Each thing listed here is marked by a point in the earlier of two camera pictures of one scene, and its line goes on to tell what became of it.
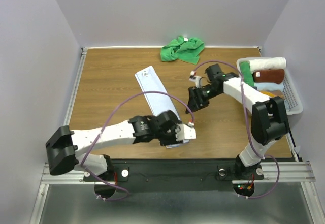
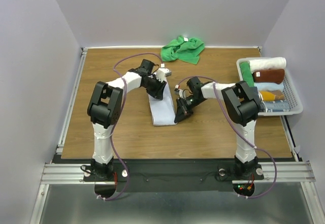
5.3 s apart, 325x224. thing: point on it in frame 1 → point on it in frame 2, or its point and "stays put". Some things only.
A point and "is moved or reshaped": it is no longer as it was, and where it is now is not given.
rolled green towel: [246, 72] stays put
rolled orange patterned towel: [272, 93] stays put
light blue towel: [157, 103] is moved or reshaped
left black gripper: [171, 140] → [158, 93]
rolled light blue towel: [268, 86] stays put
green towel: [184, 49] stays put
